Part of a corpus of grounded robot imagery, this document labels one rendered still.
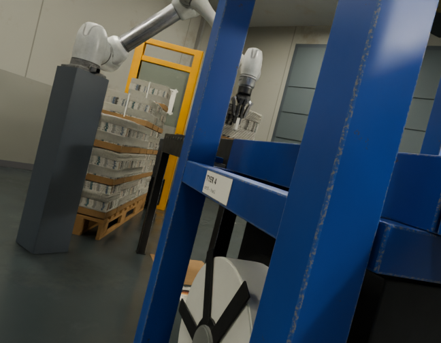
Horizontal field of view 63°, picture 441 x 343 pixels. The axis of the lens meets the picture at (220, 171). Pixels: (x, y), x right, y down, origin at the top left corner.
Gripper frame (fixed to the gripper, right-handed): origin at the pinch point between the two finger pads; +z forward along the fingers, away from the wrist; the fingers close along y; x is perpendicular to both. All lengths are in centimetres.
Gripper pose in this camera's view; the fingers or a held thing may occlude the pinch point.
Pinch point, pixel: (236, 124)
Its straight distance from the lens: 195.6
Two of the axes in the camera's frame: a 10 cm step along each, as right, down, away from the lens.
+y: -9.1, -2.2, -3.5
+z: -2.5, 9.7, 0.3
